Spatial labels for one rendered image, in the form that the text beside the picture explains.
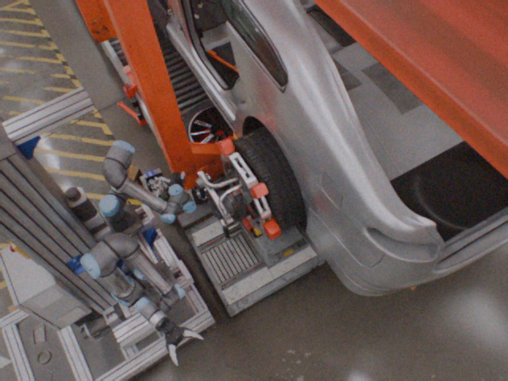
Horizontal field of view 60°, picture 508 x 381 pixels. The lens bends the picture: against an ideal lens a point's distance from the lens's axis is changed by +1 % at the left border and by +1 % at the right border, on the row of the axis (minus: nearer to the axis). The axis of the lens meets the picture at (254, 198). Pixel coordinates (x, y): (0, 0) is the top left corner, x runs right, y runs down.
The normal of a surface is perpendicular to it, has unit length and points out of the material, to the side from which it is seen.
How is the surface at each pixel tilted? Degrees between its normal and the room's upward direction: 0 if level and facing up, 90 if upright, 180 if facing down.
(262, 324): 0
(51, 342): 0
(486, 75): 0
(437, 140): 19
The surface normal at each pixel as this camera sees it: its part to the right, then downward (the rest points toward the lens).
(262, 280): -0.06, -0.52
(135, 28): 0.49, 0.73
